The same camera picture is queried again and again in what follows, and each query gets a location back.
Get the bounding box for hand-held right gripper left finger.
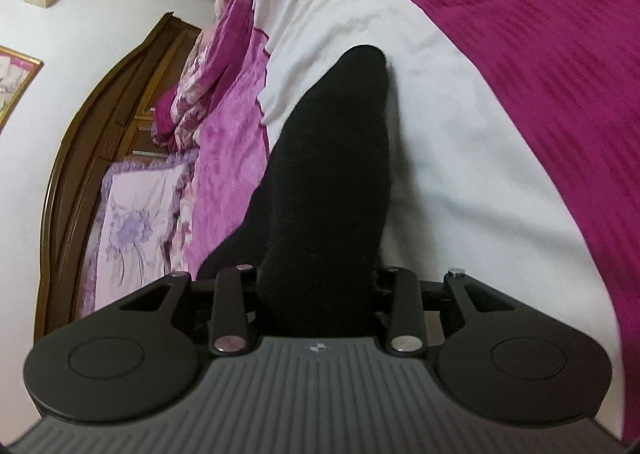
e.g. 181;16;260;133
119;264;261;355

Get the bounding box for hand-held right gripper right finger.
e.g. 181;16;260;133
372;265;512;355

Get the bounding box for black pants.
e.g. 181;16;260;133
196;44;393;337

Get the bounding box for lilac floral pillow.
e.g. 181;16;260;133
82;154;198;320

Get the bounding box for white cloth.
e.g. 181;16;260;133
252;0;631;435

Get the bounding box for wooden headboard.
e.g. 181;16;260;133
35;12;203;345

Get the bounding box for magenta floral quilt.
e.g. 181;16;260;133
150;0;273;152

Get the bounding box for dark magenta blanket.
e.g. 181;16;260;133
350;0;640;445

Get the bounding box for framed wall picture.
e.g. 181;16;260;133
0;47;45;130

